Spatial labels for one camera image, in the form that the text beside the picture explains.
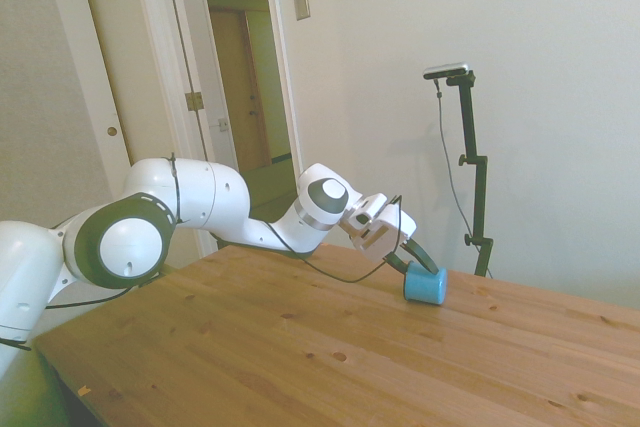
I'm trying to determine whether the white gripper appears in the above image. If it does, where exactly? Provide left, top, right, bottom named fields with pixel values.
left=344, top=192, right=437, bottom=276

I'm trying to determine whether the blue enamel mug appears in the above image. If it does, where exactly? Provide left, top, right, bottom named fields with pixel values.
left=402, top=266, right=449, bottom=307

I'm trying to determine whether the brown wooden door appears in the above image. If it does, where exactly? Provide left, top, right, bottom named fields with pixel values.
left=208, top=5, right=274, bottom=172

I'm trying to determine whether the white open door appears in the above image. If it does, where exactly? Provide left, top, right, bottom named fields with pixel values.
left=192, top=0, right=242, bottom=183

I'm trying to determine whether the white door with round knob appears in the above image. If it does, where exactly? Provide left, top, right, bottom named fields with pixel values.
left=44, top=0, right=176, bottom=208

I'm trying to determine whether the black camera stand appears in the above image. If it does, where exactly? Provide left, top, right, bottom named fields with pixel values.
left=444, top=71, right=496, bottom=278

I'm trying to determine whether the camera on black stand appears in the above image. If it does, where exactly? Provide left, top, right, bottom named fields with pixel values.
left=432, top=77, right=495, bottom=279

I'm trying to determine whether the grey exterior camera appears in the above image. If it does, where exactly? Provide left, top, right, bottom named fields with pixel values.
left=422, top=62, right=472, bottom=81

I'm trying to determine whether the white door frame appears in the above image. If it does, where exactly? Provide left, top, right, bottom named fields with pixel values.
left=162, top=0, right=314, bottom=258

